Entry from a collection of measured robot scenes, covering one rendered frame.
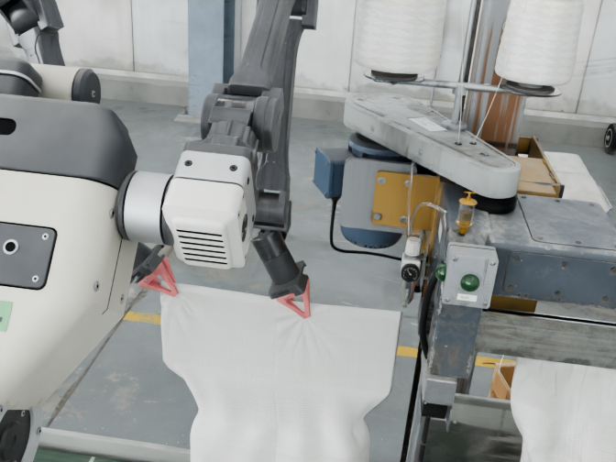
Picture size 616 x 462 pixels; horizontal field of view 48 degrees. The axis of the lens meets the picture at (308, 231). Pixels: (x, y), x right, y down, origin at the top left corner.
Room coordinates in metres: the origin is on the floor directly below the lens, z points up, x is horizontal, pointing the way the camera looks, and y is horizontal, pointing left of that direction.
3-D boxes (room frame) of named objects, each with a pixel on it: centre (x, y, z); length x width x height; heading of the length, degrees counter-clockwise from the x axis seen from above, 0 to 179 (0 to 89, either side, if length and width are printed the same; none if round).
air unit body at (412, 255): (1.23, -0.21, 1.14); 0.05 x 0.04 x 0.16; 174
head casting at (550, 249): (1.11, -0.39, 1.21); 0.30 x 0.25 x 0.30; 84
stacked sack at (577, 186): (3.95, -1.45, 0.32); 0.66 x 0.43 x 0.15; 82
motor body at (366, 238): (1.50, -0.15, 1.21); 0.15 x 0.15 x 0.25
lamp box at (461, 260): (0.98, -0.26, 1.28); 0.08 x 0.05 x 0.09; 84
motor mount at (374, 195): (1.41, -0.21, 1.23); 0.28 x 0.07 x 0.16; 84
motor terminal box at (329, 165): (1.47, -0.05, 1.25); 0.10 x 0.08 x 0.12; 19
